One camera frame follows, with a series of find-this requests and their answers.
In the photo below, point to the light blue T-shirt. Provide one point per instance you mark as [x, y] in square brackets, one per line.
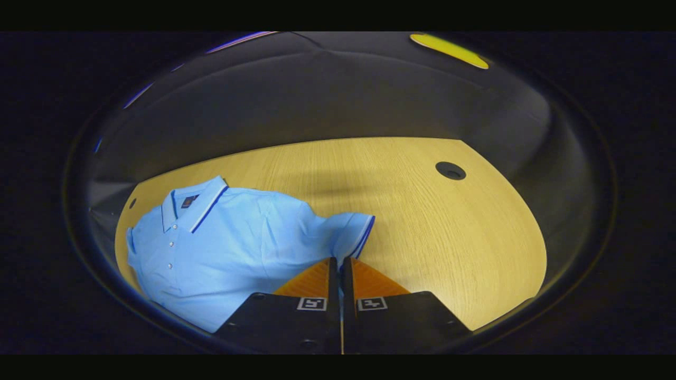
[232, 253]

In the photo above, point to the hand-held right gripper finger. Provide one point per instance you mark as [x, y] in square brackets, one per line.
[334, 295]
[347, 295]

